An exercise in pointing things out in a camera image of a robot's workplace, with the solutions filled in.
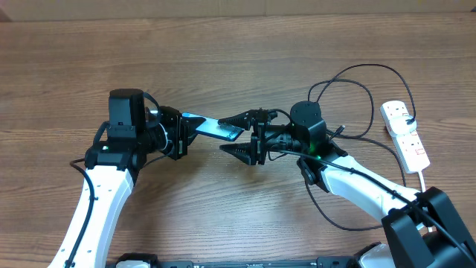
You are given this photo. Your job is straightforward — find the black USB charging cable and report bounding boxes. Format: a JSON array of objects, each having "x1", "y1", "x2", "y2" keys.
[{"x1": 303, "y1": 63, "x2": 417, "y2": 232}]

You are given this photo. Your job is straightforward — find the white power strip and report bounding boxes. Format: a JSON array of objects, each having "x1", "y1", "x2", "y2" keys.
[{"x1": 380, "y1": 100, "x2": 430, "y2": 173}]

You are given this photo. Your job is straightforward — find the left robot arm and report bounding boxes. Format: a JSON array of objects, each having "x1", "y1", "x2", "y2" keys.
[{"x1": 50, "y1": 89, "x2": 205, "y2": 267}]

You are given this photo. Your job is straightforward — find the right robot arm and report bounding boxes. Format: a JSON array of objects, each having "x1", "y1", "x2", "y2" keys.
[{"x1": 219, "y1": 101, "x2": 475, "y2": 267}]

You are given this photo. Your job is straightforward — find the white charger plug adapter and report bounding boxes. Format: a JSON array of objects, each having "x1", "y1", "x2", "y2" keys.
[{"x1": 388, "y1": 115, "x2": 417, "y2": 137}]

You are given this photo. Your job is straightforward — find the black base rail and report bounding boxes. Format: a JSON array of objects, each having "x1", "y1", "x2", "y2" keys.
[{"x1": 105, "y1": 252, "x2": 359, "y2": 268}]

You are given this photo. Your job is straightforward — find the white power strip cord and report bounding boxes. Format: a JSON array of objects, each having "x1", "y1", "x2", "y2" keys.
[{"x1": 418, "y1": 170, "x2": 434, "y2": 234}]

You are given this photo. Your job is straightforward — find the blue Samsung Galaxy smartphone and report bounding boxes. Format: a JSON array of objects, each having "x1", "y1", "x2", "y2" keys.
[{"x1": 182, "y1": 113, "x2": 244, "y2": 141}]

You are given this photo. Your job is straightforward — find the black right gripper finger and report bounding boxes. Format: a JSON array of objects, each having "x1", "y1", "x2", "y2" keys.
[
  {"x1": 219, "y1": 142, "x2": 257, "y2": 165},
  {"x1": 218, "y1": 109, "x2": 259, "y2": 130}
]

